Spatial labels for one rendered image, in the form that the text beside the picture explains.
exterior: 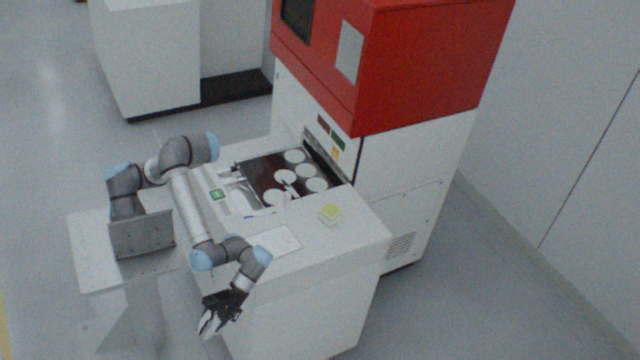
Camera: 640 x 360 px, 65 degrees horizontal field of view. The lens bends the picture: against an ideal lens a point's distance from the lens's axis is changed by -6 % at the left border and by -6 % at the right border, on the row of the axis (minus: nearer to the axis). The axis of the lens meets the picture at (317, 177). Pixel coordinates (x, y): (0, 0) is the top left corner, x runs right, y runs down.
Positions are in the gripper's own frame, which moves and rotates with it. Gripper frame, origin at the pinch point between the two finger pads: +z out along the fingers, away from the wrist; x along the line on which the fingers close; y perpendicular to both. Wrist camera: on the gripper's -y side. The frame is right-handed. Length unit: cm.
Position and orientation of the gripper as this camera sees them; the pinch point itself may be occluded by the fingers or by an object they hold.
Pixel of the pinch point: (202, 334)
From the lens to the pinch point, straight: 185.1
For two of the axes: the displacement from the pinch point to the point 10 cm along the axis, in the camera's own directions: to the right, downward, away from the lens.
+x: -7.2, -4.6, 5.1
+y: 3.8, 3.6, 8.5
